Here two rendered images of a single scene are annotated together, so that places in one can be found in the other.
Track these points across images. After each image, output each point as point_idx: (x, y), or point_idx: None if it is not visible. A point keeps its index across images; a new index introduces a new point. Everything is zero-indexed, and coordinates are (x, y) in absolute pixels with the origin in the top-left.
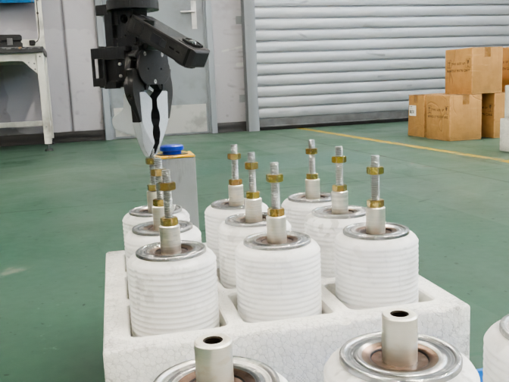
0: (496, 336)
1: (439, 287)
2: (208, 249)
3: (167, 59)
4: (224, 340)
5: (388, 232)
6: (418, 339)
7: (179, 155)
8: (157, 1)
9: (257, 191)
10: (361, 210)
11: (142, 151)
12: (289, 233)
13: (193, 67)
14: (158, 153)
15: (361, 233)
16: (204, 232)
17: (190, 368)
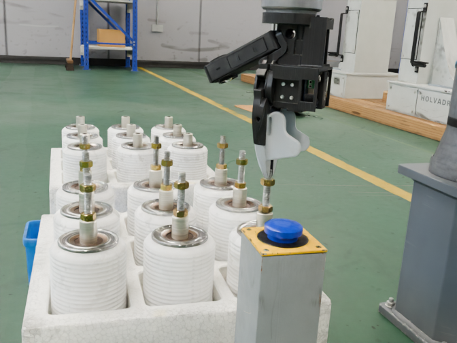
0: (103, 148)
1: (41, 226)
2: (198, 184)
3: (256, 77)
4: (185, 133)
5: (77, 186)
6: (128, 146)
7: (262, 226)
8: (262, 14)
9: (162, 184)
10: (66, 208)
11: (274, 169)
12: (145, 187)
13: (219, 83)
14: (310, 246)
15: (98, 183)
16: None
17: (194, 146)
